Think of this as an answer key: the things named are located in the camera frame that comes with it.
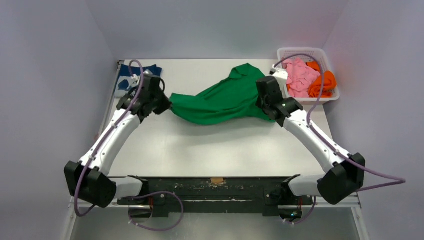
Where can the green t shirt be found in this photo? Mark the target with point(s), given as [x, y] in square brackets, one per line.
[234, 97]

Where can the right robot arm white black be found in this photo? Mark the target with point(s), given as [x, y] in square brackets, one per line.
[343, 172]

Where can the brown tape piece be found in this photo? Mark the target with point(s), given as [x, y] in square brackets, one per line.
[217, 180]

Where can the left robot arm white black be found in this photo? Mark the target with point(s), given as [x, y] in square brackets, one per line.
[87, 179]

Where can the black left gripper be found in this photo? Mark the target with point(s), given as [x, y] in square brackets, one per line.
[166, 105]

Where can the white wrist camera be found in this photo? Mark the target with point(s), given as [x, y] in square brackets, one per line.
[136, 79]
[280, 74]

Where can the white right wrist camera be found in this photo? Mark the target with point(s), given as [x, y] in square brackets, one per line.
[280, 74]

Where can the pink t shirt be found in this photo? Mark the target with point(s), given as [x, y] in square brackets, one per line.
[300, 77]

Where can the folded blue printed t shirt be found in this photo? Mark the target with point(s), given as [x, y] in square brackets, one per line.
[124, 78]

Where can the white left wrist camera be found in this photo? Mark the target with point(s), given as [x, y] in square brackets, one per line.
[136, 79]

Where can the aluminium rail frame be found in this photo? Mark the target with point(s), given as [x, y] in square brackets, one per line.
[222, 220]

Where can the orange t shirt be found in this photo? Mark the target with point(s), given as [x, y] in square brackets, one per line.
[325, 83]

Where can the white plastic basket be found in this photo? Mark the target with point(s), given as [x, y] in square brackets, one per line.
[317, 54]

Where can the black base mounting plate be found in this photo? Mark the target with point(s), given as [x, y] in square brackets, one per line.
[237, 195]

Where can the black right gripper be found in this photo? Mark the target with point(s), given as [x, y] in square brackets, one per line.
[265, 108]

